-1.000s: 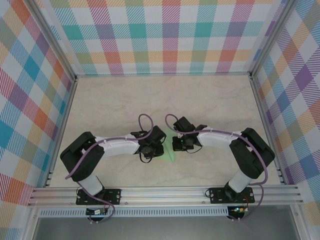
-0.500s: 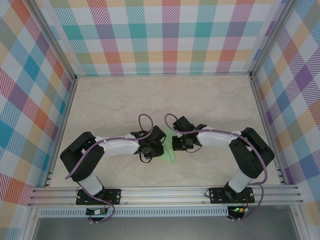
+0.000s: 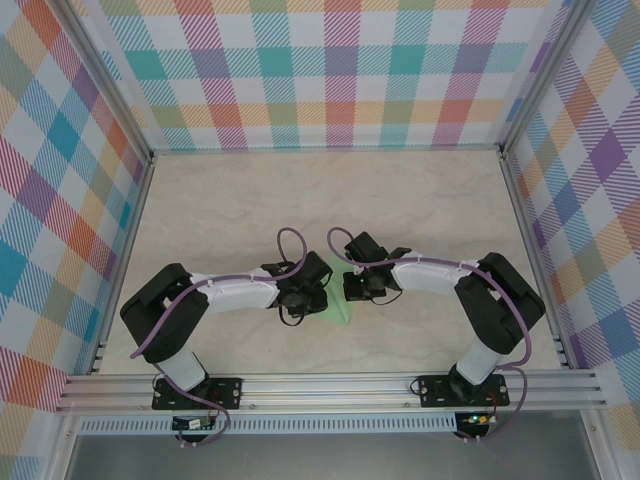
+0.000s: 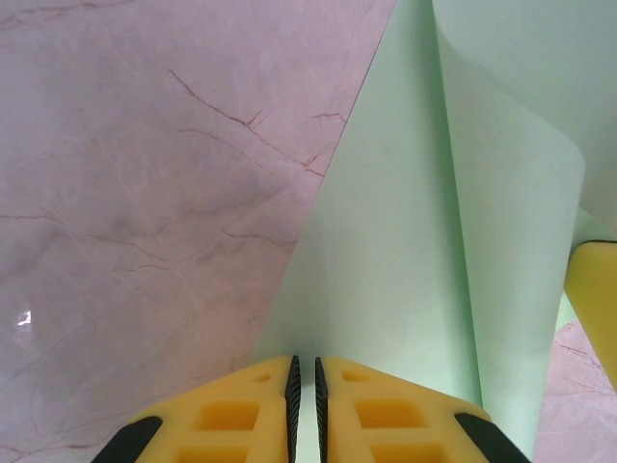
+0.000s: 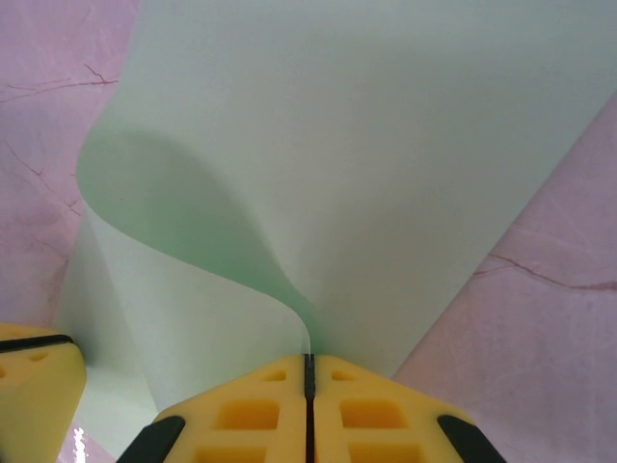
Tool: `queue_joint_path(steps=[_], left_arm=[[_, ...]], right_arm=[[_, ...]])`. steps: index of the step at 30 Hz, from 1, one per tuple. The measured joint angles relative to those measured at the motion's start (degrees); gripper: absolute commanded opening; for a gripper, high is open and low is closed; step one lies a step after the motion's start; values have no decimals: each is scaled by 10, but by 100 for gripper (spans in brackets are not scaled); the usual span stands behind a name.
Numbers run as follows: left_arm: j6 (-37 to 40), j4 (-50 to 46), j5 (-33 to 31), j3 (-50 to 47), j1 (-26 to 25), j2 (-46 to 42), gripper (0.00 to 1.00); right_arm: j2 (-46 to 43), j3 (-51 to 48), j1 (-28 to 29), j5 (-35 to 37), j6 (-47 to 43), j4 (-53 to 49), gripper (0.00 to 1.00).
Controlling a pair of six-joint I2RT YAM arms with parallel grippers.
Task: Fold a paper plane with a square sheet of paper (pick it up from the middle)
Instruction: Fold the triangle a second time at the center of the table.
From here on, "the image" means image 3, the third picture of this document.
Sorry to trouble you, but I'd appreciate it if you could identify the wide aluminium mounting rail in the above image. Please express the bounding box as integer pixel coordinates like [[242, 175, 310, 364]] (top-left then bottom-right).
[[54, 369, 609, 414]]

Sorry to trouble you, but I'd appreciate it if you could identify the aluminium table edge rail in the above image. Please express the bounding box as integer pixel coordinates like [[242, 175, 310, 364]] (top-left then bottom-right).
[[89, 152, 156, 376], [499, 149, 571, 369]]

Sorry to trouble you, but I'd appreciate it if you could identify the aluminium frame post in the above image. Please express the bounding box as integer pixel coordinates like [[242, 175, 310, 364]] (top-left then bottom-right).
[[499, 0, 596, 151], [54, 0, 154, 161]]

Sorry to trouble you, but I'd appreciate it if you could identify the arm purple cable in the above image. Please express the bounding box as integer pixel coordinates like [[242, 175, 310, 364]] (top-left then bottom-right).
[[129, 227, 309, 448], [326, 226, 532, 444]]

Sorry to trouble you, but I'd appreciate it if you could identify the green paper sheet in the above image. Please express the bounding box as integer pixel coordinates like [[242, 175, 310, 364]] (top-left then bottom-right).
[[305, 252, 355, 326]]

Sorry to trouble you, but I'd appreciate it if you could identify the slotted grey cable duct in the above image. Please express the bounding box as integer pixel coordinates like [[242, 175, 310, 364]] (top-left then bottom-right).
[[77, 412, 459, 435]]

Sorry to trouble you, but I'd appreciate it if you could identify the grey metal panel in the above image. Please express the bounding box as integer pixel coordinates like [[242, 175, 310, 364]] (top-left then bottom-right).
[[64, 432, 601, 480]]

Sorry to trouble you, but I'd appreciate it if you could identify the thin aluminium table edge strip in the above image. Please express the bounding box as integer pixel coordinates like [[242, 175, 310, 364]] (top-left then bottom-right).
[[149, 143, 504, 154]]

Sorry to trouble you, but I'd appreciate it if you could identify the right arm thin black wire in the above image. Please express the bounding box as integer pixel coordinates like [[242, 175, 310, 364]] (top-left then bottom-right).
[[409, 372, 454, 396]]

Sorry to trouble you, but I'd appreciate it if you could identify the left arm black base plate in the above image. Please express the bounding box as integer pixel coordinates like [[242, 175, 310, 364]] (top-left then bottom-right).
[[151, 377, 244, 412]]

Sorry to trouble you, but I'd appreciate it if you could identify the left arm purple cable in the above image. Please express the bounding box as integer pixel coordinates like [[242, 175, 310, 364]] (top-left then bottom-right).
[[129, 227, 309, 448]]

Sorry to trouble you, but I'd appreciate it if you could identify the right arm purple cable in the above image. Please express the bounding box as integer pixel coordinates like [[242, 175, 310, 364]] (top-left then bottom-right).
[[326, 226, 532, 444]]

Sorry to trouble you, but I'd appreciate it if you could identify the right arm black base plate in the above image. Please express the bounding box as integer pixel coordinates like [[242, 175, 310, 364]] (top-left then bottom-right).
[[417, 374, 511, 409]]

